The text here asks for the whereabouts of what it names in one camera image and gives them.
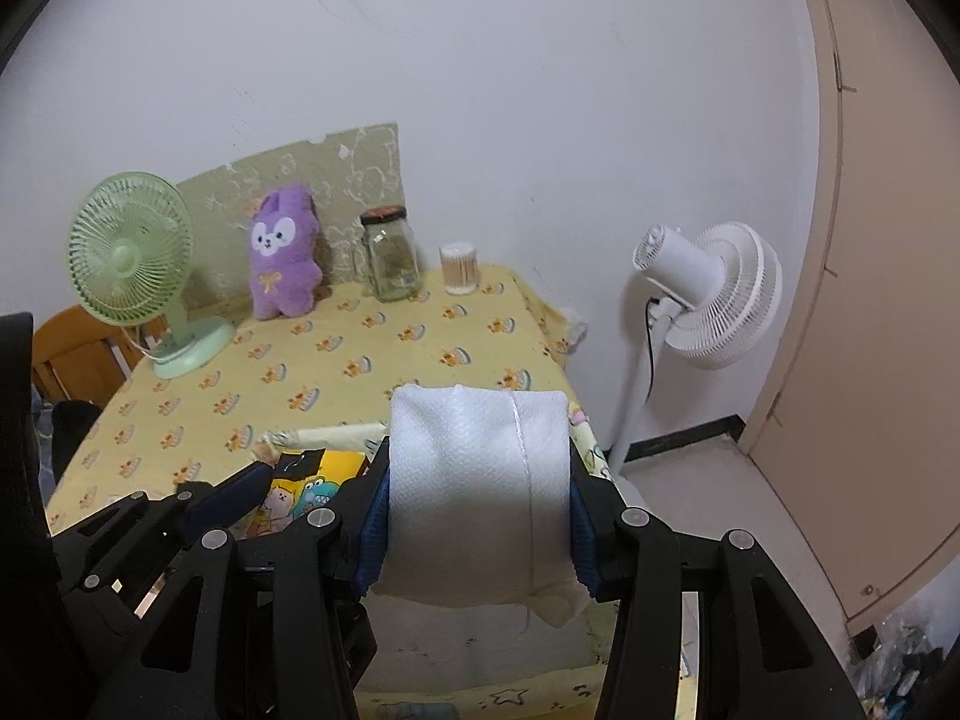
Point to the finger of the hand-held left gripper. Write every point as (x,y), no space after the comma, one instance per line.
(225,495)

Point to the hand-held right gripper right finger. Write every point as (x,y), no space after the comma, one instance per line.
(581,540)

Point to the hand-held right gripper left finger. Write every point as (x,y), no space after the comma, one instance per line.
(375,532)

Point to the white cloth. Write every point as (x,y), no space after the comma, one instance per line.
(472,495)

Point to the yellow cartoon print storage box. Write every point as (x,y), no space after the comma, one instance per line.
(487,697)

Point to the dark cloth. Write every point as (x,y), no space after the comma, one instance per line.
(75,427)

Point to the yellow cartoon pouch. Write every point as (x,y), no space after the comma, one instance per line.
(307,487)

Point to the wooden chair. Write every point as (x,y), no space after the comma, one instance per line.
(67,360)

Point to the yellow printed tablecloth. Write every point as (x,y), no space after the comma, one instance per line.
(337,345)

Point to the green desk fan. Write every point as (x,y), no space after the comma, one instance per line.
(127,255)

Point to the purple plush toy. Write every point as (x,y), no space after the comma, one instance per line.
(285,262)

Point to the glass jar with lid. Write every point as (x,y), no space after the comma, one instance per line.
(390,262)

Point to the cotton swab container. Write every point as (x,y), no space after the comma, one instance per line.
(458,270)

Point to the white standing fan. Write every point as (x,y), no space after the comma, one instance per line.
(727,292)

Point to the clear plastic bags pile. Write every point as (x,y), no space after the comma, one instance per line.
(892,660)

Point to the olive patterned board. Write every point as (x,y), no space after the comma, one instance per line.
(337,180)

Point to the beige door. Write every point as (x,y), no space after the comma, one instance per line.
(885,315)

